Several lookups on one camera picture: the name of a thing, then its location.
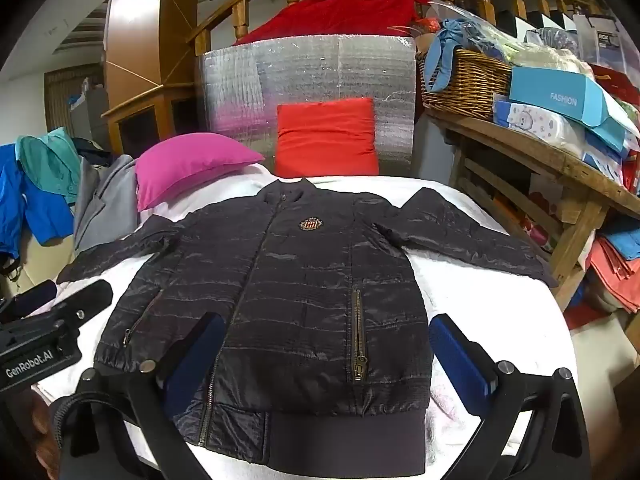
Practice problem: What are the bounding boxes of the white printed baby package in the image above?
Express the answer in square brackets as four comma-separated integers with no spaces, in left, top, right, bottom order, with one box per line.
[492,100,586,156]

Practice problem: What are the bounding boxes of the wooden table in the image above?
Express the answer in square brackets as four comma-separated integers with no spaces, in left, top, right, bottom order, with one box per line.
[425,107,640,311]

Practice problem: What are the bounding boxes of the light blue cardboard box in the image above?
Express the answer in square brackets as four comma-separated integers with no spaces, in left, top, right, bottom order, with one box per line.
[509,66,628,153]

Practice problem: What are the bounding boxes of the silver foil insulation mat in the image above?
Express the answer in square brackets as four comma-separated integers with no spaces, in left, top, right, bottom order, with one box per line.
[195,35,418,171]

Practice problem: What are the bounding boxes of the blue garment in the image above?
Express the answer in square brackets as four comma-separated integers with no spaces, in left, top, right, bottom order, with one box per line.
[0,142,76,261]

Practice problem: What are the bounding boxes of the clear plastic storage box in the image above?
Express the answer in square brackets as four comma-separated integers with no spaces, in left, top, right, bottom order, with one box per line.
[572,12,626,66]

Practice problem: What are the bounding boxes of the wooden stair railing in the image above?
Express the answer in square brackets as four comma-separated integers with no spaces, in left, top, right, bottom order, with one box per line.
[187,0,601,56]

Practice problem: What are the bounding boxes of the air conditioner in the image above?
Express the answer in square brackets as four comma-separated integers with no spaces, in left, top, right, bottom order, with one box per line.
[47,10,108,53]

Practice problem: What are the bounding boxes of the teal garment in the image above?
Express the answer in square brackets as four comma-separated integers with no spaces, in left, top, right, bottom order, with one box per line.
[15,127,83,206]

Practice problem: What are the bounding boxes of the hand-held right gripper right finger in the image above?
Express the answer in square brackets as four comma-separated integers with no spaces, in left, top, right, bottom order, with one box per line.
[427,312,593,480]

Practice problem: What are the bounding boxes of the blue cloth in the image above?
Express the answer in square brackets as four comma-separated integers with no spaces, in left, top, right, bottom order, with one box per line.
[425,17,511,93]

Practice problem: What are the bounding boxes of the stack of coral cloths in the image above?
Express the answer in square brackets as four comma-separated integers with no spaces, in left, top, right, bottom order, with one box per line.
[587,235,640,311]

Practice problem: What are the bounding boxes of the grey coat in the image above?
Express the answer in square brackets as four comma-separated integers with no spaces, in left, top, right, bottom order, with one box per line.
[72,154,141,256]

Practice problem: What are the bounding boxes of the wooden cabinet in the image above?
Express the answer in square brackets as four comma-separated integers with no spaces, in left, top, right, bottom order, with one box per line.
[102,0,201,156]

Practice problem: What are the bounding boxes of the black quilted jacket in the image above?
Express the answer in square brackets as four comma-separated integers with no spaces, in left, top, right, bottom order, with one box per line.
[56,176,559,473]

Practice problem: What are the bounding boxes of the white fleece blanket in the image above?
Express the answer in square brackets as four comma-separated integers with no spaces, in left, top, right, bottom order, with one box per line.
[30,160,573,480]

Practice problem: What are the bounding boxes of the red cloth on railing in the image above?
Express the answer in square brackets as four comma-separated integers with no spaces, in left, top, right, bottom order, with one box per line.
[235,0,431,46]

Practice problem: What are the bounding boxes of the wicker basket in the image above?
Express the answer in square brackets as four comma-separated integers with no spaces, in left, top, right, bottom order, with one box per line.
[417,47,516,121]

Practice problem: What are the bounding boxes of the red pillow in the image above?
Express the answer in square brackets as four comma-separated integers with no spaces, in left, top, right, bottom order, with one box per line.
[274,97,381,179]

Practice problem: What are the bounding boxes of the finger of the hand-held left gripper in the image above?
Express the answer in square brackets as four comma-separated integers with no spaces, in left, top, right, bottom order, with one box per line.
[0,280,58,325]
[55,280,113,327]

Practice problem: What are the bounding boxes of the pink pillow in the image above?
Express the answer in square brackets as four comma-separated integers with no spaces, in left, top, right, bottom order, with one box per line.
[136,132,266,212]

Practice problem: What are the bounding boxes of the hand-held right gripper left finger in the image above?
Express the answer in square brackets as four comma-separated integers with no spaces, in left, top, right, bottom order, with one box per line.
[65,311,230,480]

